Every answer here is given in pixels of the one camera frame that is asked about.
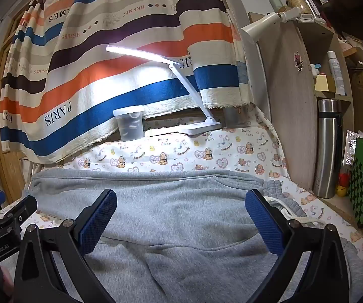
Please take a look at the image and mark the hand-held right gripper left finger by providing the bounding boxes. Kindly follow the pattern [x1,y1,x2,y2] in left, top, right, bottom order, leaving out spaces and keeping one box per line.
[12,189,119,303]

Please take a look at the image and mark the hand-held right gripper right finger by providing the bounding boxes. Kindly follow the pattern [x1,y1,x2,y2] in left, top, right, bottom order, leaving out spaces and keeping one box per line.
[245,189,350,303]

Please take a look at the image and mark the grey sweat pants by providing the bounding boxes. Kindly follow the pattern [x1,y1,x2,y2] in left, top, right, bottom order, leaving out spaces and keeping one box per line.
[27,169,363,303]

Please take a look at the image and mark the person's left hand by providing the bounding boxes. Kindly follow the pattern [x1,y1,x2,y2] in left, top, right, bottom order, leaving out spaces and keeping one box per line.
[1,267,14,295]

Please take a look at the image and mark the yellow and red toy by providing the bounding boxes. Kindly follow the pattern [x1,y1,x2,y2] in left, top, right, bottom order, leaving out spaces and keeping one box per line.
[336,173,350,198]

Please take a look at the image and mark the stainless steel thermos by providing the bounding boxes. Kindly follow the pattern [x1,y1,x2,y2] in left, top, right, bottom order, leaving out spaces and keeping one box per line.
[313,99,343,199]

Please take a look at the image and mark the clear plastic cup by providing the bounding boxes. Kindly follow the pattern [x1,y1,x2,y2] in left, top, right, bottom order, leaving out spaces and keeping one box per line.
[113,106,146,141]

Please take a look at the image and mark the bear printed bed sheet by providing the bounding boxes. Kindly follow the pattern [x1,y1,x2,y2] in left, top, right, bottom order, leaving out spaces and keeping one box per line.
[0,104,363,291]

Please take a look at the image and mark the wooden shelf unit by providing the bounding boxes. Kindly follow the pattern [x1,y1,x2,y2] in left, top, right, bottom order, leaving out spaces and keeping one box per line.
[248,11,355,199]

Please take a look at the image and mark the silver foil packet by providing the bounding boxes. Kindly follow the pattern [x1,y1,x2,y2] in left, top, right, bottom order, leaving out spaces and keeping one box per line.
[342,129,359,168]

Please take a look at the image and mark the small yellow box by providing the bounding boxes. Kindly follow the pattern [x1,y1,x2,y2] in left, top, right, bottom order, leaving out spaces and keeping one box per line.
[314,74,336,93]

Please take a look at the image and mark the striped cloth curtain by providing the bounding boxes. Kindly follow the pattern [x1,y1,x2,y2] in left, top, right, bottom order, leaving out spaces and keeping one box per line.
[0,0,254,165]

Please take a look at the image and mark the bear sticker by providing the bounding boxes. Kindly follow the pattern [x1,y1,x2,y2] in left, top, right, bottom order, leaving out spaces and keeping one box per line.
[293,51,305,71]

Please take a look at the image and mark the white spray bottle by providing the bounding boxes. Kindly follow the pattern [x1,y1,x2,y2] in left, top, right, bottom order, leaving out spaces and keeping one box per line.
[327,50,347,96]

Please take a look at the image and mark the beige clip spot lamp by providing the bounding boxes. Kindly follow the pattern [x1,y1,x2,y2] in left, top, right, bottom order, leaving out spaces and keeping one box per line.
[241,8,305,43]

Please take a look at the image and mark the pale green pump bottle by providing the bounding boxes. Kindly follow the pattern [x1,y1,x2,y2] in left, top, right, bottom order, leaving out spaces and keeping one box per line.
[264,0,287,13]

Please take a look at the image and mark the glass jar with grains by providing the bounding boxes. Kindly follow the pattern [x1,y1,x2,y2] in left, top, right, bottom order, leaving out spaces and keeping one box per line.
[282,0,322,19]

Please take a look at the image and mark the wooden door frame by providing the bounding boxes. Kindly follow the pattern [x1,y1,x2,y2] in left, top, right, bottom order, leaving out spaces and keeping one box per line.
[0,6,30,204]

